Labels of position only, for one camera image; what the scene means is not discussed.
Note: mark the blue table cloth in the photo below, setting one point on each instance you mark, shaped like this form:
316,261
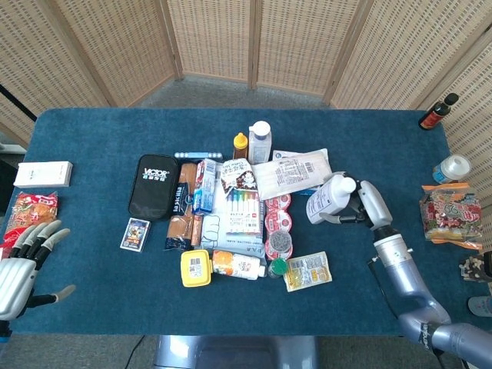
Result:
115,288

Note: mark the green container with yellow lid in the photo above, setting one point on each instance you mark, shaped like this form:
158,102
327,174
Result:
196,269

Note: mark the colourful snack bag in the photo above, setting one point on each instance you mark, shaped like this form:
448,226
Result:
451,215

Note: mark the spaghetti pack with blue label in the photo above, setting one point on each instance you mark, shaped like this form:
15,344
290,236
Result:
180,227

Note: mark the honey bottle with yellow cap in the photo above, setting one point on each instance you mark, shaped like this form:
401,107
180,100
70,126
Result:
240,148

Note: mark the clear bottle with blue-white cap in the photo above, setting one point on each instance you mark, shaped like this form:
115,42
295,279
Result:
258,148

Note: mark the black Victor zip pouch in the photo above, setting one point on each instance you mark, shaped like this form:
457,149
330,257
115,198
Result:
153,188

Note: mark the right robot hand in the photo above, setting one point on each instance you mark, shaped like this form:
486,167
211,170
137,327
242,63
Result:
374,203

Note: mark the thin orange pasta pack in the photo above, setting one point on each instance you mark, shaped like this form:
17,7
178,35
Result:
196,230

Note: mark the yellow sauce packet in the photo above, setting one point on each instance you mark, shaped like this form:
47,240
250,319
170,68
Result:
307,271

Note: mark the red snack bag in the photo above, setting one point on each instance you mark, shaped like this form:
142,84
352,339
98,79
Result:
30,211

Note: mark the playing card box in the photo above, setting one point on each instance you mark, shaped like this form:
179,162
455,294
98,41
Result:
135,234

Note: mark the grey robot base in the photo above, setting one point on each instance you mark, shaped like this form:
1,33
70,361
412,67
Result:
230,353

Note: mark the vacuum pack with barcode label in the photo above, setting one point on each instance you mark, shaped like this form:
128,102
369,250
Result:
288,173

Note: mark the large white bottle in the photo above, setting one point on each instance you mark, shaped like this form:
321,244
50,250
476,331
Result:
324,200

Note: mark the blue toothpaste box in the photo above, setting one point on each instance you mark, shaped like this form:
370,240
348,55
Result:
203,188

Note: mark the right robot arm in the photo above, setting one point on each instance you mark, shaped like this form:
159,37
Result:
399,269

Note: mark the dark sauce bottle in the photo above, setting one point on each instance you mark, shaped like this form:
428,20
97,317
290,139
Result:
436,113

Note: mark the spice jar with green cap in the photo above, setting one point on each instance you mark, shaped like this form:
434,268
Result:
277,267

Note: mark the white cardboard box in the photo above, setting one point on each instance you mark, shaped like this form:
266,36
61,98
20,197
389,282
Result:
42,175

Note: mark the bag of mixed nuts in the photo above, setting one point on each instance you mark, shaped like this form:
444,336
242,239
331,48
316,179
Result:
474,269

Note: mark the clear jar of pins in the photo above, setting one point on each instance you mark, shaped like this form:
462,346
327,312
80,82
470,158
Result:
279,241

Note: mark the small jar with white lid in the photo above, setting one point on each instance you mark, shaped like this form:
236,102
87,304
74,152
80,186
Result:
453,167

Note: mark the coffee mix bag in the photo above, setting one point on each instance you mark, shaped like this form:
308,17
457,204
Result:
240,175

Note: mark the flat white plastic pack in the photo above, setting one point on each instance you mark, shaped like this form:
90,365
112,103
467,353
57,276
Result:
282,153

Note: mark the orange juice carton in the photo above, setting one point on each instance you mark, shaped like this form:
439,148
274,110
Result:
236,265

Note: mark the pastel highlighter pen set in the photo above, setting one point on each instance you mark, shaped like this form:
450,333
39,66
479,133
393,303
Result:
246,219

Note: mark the rattan folding screen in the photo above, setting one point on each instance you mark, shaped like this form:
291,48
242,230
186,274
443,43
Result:
307,38

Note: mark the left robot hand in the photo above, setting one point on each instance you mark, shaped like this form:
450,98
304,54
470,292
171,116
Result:
15,280

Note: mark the clear blue pill organizer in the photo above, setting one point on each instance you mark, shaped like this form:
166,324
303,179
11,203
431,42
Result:
184,155

